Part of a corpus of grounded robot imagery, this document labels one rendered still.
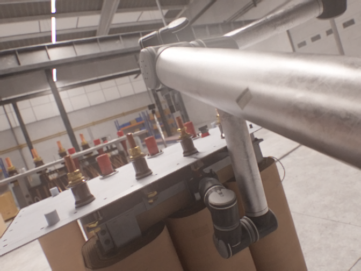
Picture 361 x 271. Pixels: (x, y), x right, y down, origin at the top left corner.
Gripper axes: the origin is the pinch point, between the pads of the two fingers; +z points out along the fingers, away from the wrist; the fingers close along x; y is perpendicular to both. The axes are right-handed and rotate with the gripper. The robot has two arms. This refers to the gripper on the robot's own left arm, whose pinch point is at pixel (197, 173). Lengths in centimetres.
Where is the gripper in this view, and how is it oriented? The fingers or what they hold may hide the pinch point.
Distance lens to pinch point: 121.4
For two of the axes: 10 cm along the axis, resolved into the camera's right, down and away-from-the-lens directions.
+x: -9.2, 3.4, -1.8
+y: -2.8, -9.2, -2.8
